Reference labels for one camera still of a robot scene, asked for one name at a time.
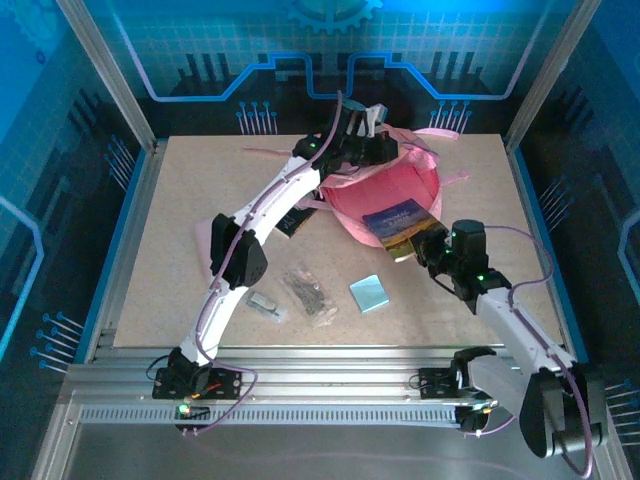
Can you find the Animal Farm book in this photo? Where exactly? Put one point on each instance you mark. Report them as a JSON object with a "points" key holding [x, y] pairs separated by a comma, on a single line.
{"points": [[395, 225]]}

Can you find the pink backpack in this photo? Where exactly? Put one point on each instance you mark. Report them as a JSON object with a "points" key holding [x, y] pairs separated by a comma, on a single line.
{"points": [[380, 190]]}

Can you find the light blue sticky note pad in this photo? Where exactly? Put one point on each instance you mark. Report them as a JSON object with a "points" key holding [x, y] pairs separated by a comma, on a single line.
{"points": [[369, 294]]}

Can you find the black book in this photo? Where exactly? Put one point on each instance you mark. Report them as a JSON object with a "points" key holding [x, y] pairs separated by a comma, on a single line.
{"points": [[295, 222]]}

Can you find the clear bag with dark clips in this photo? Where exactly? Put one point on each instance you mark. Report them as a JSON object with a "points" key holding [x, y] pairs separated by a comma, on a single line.
{"points": [[307, 295]]}

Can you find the clear bag with white item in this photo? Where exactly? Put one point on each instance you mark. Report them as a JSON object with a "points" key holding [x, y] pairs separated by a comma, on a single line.
{"points": [[262, 302]]}

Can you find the pink pencil case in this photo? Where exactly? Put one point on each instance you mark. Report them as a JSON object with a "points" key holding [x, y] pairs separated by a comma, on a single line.
{"points": [[204, 245]]}

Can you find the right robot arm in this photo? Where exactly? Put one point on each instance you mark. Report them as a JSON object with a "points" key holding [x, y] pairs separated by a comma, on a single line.
{"points": [[525, 334]]}

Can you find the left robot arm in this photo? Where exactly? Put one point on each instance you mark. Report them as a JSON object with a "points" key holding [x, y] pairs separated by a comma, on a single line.
{"points": [[260, 207]]}

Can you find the metal lower tray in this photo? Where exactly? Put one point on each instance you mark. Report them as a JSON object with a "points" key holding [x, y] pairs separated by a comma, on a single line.
{"points": [[325, 450]]}

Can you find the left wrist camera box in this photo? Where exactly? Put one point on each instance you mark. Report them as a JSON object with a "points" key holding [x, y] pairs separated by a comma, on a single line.
{"points": [[375, 117]]}

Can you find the table side rail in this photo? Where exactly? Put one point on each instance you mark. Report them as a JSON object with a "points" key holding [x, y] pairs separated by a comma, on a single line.
{"points": [[140, 200], [536, 220]]}

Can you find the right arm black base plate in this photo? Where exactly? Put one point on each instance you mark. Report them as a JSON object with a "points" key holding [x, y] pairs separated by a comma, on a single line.
{"points": [[435, 382]]}

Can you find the aluminium front rail beam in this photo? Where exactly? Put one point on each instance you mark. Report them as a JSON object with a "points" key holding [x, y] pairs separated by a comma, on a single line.
{"points": [[325, 375]]}

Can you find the aluminium frame post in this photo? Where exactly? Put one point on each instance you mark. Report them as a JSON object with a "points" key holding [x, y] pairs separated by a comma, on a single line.
{"points": [[550, 75], [109, 75]]}

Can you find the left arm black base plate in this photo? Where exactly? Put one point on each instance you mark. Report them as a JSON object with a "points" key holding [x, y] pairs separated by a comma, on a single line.
{"points": [[165, 387]]}

